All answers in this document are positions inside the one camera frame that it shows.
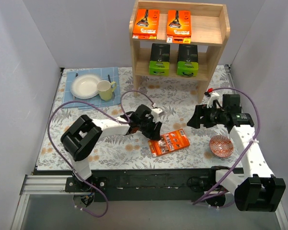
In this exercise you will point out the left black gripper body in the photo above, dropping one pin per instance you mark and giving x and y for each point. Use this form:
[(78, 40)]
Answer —
[(149, 128)]

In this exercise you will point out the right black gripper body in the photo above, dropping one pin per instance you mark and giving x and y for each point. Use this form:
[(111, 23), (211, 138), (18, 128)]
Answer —
[(204, 116)]

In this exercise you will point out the orange razor box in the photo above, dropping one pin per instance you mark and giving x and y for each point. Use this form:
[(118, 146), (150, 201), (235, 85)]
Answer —
[(179, 27), (169, 142), (146, 24)]

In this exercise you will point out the green black razor box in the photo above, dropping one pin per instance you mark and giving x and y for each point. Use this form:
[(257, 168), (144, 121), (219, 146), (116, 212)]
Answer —
[(159, 59), (187, 62)]

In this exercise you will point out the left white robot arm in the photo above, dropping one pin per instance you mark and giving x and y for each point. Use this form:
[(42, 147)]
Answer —
[(80, 139)]

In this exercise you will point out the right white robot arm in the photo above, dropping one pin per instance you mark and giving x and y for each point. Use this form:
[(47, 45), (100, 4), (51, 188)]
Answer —
[(260, 189)]

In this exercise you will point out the floral tablecloth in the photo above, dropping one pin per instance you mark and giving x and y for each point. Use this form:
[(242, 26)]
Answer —
[(177, 98)]

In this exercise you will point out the red patterned bowl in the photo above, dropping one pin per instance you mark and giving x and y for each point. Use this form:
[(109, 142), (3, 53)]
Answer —
[(221, 146)]

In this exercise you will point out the black knife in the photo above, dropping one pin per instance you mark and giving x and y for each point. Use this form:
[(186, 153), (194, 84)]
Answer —
[(109, 77)]

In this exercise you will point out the yellow mug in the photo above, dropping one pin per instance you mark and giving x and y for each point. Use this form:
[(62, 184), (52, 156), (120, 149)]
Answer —
[(106, 89)]

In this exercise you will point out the blue checkered cloth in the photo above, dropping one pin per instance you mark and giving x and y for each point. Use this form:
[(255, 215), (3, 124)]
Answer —
[(103, 74)]

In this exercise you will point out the white plate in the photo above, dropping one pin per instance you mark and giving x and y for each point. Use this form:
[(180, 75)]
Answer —
[(85, 86)]

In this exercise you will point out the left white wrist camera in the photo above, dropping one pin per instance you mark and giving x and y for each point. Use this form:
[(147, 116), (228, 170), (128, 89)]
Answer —
[(156, 112)]

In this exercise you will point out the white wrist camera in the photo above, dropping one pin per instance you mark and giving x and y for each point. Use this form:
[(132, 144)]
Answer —
[(156, 112), (211, 95)]

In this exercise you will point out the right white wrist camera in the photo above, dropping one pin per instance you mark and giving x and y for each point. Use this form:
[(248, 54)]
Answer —
[(211, 95)]

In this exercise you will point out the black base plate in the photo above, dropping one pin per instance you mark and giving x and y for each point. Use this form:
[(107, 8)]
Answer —
[(154, 184)]

